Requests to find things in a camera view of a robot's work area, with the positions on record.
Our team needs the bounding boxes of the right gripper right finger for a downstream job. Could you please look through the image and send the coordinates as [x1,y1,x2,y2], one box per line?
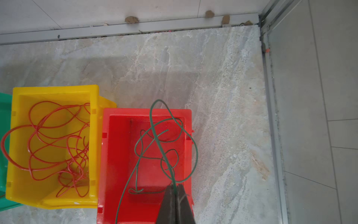
[175,184,195,224]

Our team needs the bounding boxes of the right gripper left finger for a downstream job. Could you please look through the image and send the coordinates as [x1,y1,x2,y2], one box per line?
[155,185,176,224]

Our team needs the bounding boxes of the red cable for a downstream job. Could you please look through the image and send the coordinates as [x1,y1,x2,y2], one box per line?
[0,100,91,198]

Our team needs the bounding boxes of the red plastic bin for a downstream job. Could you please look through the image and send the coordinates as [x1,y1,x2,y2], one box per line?
[97,108,194,224]

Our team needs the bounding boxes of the yellow plastic bin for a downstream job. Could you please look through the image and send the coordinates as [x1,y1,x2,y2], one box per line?
[1,85,116,209]

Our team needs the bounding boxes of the green plastic bin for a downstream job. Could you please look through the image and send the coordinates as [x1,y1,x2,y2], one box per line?
[0,92,23,212]

